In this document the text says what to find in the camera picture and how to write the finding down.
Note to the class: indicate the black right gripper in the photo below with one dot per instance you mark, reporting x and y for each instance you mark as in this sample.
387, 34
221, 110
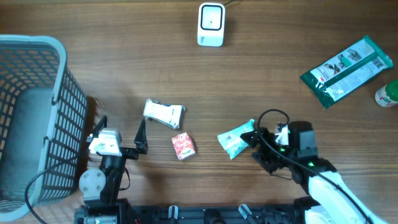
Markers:
265, 160

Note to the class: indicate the white barcode scanner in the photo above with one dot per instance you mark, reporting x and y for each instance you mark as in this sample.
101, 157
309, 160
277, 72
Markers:
211, 23

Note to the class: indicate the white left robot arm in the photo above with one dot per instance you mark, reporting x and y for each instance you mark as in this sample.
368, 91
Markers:
100, 187

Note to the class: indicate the green lid jar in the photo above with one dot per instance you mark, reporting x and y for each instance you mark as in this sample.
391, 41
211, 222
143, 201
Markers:
387, 95

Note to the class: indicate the teal tissue pack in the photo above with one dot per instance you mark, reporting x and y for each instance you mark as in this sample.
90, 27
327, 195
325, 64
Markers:
232, 142

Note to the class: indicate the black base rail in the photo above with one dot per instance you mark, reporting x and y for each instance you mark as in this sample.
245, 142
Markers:
279, 213

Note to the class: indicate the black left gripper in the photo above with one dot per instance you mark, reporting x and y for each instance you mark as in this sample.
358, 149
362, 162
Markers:
140, 142

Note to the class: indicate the grey plastic basket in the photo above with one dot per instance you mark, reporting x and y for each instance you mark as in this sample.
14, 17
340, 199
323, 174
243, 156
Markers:
43, 113

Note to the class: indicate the white plastic packet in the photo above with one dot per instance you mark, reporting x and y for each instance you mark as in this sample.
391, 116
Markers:
169, 115

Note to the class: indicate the red patterned small box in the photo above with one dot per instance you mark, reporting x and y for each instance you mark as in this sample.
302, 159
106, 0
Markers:
183, 146

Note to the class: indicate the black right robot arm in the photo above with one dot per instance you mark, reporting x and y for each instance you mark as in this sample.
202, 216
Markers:
328, 200

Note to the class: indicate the green glove package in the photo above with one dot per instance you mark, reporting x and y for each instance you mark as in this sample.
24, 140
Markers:
348, 70

